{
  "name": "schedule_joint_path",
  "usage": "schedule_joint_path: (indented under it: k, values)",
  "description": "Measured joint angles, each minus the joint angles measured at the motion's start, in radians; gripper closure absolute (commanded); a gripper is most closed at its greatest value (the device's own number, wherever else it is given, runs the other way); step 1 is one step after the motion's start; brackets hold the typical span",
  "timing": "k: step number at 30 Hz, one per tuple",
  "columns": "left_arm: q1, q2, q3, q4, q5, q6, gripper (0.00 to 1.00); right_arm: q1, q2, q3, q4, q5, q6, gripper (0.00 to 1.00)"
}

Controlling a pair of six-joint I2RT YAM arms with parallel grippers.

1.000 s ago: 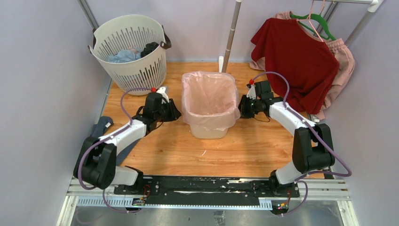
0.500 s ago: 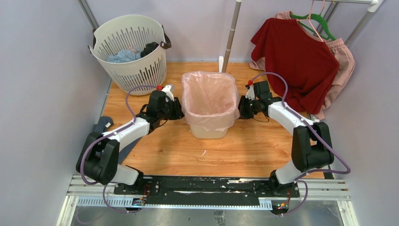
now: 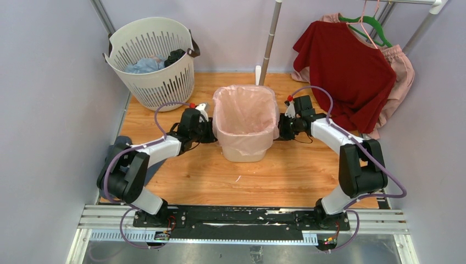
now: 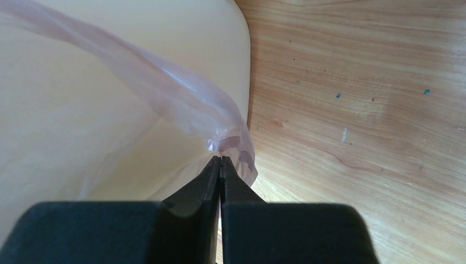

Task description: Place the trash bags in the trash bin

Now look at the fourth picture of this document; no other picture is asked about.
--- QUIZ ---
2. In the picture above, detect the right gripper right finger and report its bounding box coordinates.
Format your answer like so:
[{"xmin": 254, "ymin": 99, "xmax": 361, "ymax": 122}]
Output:
[{"xmin": 220, "ymin": 156, "xmax": 379, "ymax": 263}]

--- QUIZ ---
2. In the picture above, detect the beige plastic trash bin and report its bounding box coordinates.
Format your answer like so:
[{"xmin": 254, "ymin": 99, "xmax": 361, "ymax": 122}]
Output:
[{"xmin": 0, "ymin": 0, "xmax": 252, "ymax": 249}]

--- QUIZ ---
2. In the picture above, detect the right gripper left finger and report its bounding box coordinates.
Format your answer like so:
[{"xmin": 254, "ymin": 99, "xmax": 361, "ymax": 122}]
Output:
[{"xmin": 1, "ymin": 156, "xmax": 221, "ymax": 263}]

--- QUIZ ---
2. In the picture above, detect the pink plastic trash bag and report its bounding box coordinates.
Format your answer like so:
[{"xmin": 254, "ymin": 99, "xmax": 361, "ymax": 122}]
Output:
[{"xmin": 0, "ymin": 0, "xmax": 259, "ymax": 205}]

